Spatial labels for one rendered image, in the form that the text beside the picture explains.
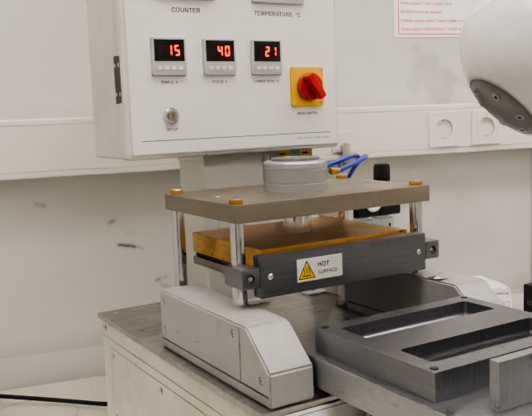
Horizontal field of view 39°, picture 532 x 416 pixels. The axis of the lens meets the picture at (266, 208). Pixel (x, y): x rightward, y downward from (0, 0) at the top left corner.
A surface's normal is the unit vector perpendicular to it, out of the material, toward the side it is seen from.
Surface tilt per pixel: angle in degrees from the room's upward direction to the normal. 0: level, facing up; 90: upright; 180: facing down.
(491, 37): 75
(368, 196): 90
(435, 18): 90
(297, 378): 90
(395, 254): 90
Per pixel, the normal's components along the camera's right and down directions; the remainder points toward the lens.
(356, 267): 0.52, 0.08
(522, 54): -0.53, 0.05
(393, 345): -0.04, -0.99
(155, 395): -0.86, 0.10
